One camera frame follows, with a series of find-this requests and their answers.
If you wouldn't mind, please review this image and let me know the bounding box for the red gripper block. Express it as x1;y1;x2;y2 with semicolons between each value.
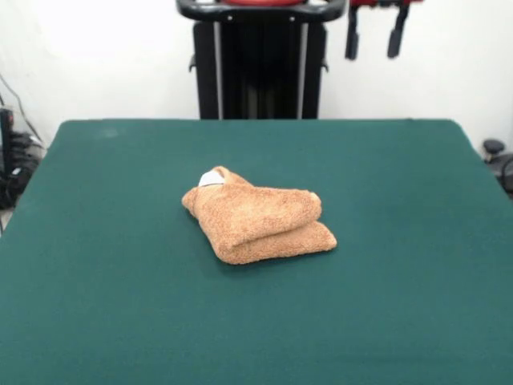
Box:
345;0;410;61

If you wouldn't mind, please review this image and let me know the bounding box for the tan terry towel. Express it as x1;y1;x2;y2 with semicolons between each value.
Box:
180;165;338;266

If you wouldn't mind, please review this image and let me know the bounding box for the black chair base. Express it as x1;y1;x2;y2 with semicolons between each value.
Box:
482;138;513;201

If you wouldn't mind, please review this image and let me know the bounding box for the dark green table cloth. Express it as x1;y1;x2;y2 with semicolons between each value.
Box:
0;118;513;385

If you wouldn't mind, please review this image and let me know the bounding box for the black box device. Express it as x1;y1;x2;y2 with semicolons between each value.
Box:
0;107;17;177

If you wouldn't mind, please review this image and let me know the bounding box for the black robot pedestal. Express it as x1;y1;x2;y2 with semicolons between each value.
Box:
175;0;346;120

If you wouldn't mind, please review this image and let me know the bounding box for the black cable bundle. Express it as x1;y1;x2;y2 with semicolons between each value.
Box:
0;132;44;209

